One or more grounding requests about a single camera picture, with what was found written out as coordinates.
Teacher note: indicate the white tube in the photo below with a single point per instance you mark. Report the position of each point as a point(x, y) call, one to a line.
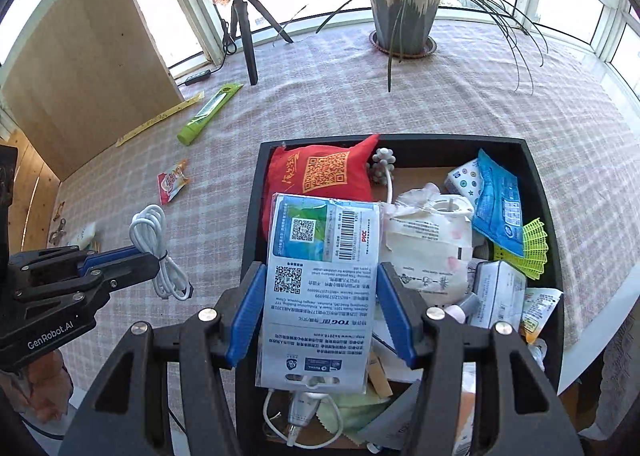
point(302, 411)

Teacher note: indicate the light green cloth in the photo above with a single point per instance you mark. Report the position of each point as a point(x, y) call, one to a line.
point(350, 411)

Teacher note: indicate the yellow white snack packet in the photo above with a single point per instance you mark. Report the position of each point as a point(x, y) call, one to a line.
point(542, 308)

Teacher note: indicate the wooden clip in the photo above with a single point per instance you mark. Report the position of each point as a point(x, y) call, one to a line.
point(380, 376)

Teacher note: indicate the wooden panel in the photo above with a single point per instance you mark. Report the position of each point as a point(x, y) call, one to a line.
point(30, 196)

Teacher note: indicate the person's left hand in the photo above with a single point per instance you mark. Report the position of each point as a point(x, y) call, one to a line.
point(45, 386)

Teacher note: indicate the pink checked tablecloth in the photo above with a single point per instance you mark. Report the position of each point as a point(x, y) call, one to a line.
point(350, 101)

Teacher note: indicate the white plastic bag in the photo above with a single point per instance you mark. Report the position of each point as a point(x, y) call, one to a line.
point(425, 246)

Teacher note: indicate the black storage tray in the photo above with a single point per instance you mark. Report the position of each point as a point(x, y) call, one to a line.
point(400, 140)

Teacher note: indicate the grey bobbled toy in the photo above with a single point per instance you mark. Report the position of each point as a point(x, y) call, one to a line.
point(382, 161)

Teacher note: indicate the white desktop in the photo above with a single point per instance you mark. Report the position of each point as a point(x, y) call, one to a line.
point(600, 331)

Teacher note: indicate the white dotted tissue packet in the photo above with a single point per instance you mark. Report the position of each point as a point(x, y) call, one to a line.
point(462, 179)

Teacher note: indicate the yellow-green mesh swatter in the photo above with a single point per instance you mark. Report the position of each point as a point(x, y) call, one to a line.
point(532, 246)

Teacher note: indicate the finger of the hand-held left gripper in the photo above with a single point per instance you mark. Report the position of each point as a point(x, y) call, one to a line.
point(115, 256)
point(125, 273)

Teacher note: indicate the white small box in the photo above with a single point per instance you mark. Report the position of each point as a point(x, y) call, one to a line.
point(500, 291)

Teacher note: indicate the red white snack packet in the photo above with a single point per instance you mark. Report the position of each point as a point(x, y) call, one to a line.
point(172, 181)

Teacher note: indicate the silver printed packet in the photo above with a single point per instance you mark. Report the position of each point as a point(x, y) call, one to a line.
point(320, 296)

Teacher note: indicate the yellow ruler strip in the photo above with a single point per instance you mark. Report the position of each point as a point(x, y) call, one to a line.
point(160, 119)

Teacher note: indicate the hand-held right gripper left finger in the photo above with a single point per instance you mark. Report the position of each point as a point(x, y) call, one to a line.
point(245, 311)

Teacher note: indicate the black tripod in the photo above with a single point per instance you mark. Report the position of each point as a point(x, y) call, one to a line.
point(248, 46)

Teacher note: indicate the grey potted grass plant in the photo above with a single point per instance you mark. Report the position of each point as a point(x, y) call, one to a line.
point(405, 11)

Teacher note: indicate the metal keys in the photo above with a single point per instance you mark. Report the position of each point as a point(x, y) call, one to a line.
point(57, 232)

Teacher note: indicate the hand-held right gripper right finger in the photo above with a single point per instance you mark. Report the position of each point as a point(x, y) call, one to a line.
point(395, 316)

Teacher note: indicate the red fabric pouch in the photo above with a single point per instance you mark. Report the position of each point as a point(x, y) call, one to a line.
point(320, 171)

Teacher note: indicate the brown plant saucer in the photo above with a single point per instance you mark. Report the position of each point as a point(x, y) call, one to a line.
point(427, 49)

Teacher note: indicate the wooden board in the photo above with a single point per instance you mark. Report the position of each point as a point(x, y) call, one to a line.
point(90, 61)

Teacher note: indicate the black power strip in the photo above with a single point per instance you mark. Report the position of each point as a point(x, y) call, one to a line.
point(198, 77)

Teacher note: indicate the blue foil packet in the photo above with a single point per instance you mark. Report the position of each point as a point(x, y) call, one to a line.
point(497, 206)

